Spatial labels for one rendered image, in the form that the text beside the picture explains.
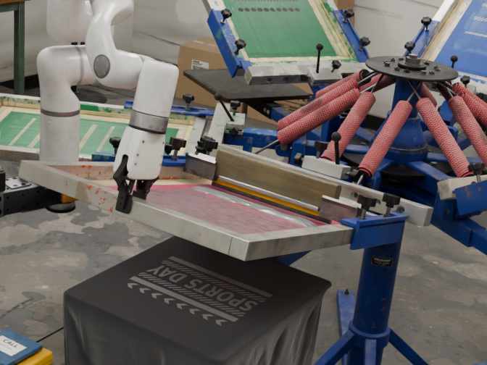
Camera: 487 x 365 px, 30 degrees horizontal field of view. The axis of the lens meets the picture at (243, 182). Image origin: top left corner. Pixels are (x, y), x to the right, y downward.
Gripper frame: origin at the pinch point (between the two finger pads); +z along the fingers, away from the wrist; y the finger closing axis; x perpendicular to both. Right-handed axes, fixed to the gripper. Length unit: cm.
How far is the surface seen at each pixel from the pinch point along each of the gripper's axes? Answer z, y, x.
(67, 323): 35.2, -13.8, -20.2
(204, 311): 24.1, -26.4, 7.3
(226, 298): 22.0, -34.2, 7.7
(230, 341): 25.9, -19.6, 18.9
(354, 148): -12, -133, -12
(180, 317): 25.6, -20.6, 5.0
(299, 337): 29, -50, 21
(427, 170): -11, -132, 15
